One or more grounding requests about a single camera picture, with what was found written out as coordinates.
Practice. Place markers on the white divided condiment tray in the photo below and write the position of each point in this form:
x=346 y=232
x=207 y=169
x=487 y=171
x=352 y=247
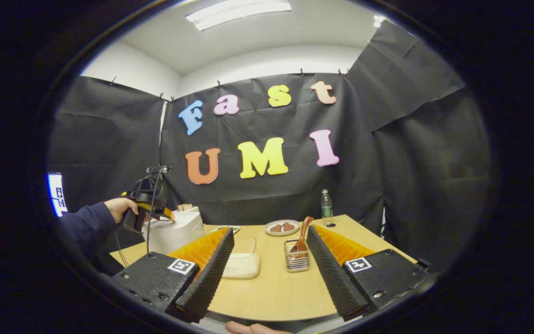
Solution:
x=225 y=228

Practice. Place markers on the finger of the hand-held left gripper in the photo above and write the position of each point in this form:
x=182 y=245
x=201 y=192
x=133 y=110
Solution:
x=162 y=212

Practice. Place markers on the small ceiling light panel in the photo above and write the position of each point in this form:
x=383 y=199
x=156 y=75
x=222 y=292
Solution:
x=379 y=20

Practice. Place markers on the white rice cooker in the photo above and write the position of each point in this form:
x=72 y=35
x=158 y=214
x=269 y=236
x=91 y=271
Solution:
x=179 y=234

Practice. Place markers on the clear green-label water bottle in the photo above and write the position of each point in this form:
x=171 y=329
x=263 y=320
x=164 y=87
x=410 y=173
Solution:
x=326 y=206

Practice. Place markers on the brown wooden spoon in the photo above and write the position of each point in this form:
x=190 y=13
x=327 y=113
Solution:
x=304 y=229

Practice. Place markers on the brown food piece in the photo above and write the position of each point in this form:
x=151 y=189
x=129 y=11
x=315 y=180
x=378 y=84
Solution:
x=288 y=226
x=276 y=228

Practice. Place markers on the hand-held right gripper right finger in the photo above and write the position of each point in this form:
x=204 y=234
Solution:
x=332 y=273

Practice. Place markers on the long ceiling light panel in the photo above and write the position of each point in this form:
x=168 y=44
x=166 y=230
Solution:
x=237 y=11

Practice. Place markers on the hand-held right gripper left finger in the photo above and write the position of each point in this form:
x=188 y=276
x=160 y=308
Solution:
x=207 y=278

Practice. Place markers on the white toaster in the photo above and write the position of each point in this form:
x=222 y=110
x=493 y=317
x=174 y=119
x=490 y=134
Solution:
x=188 y=208

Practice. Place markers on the white round plate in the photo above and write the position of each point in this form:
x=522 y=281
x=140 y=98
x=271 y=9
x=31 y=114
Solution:
x=282 y=233

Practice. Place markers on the black backdrop cloth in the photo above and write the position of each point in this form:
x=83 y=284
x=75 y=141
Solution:
x=271 y=195

